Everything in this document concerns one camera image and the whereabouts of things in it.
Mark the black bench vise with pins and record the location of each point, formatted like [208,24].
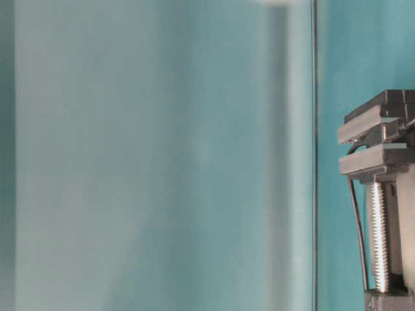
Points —
[381,135]

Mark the silver threaded vise screw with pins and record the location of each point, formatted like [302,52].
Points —
[381,266]

